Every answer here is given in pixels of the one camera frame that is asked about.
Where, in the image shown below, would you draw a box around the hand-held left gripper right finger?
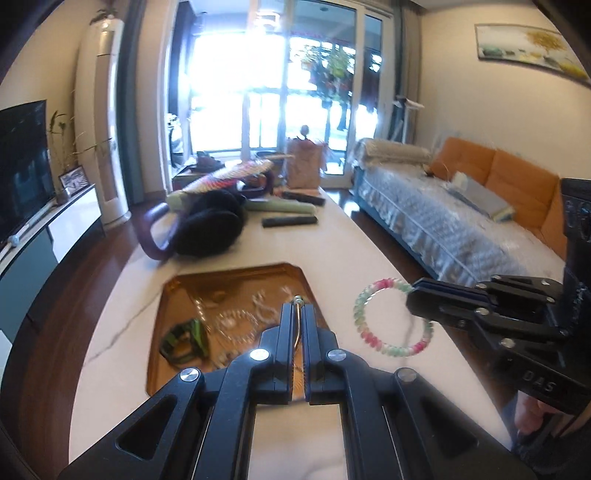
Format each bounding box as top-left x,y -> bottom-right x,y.
302,302 -> 537,480

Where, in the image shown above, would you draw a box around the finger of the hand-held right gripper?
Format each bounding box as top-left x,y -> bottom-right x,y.
414,275 -> 563,308
406,294 -> 570,352

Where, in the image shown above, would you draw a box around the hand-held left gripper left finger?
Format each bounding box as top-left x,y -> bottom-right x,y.
58,302 -> 299,480

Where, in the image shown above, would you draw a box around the gold tube beaded bracelet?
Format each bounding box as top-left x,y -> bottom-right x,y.
291,295 -> 308,403

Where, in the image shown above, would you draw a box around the white bead bracelet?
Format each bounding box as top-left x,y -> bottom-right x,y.
249,290 -> 279,325

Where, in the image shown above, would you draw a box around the pink green bead bracelet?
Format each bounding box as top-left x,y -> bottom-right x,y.
354,277 -> 435,357

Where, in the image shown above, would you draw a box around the clear crystal bead bracelet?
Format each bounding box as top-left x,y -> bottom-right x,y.
213,308 -> 260,346

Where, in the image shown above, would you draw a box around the person's right hand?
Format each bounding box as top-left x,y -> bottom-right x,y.
514,396 -> 555,435

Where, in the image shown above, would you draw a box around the orange sofa with blue cover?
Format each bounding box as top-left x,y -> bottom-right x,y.
353,138 -> 570,315

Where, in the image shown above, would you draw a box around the green black smartwatch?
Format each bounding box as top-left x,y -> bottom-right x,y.
159,318 -> 211,366

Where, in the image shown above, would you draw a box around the long black remote control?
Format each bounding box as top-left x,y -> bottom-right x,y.
262,215 -> 319,228

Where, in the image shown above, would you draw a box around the short black remote control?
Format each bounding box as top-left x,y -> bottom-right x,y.
281,190 -> 327,206

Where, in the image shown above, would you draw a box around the beige folded blanket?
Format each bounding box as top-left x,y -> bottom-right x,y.
355,137 -> 435,168

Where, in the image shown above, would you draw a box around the colourful woven fan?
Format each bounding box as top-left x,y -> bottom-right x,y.
182,159 -> 296,195

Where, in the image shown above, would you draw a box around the patterned paper bag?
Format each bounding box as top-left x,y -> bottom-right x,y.
286,137 -> 327,189

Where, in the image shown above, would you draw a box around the white floor lamp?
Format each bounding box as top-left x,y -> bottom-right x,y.
392,95 -> 426,145

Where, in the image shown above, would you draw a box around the balcony green plant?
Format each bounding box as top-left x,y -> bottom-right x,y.
299,44 -> 357,136

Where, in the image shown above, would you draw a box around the glass balcony door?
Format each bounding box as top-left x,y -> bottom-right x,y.
164,0 -> 403,177

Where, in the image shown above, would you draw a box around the white grey television cabinet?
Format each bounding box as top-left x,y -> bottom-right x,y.
0,184 -> 105,357

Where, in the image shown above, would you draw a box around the white slim rod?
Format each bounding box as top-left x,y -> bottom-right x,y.
8,202 -> 52,246

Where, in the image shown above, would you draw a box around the white standing air conditioner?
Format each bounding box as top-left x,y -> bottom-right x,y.
73,16 -> 129,228

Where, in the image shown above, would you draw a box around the tall thin potted plant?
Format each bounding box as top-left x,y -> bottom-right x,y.
46,90 -> 114,205

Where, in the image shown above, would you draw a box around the black flat television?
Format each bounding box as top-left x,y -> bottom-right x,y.
0,99 -> 51,250

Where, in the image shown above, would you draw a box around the framed wall painting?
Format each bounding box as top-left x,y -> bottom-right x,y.
475,24 -> 591,88

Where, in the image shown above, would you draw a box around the small photo frame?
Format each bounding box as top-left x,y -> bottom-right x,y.
58,165 -> 89,197

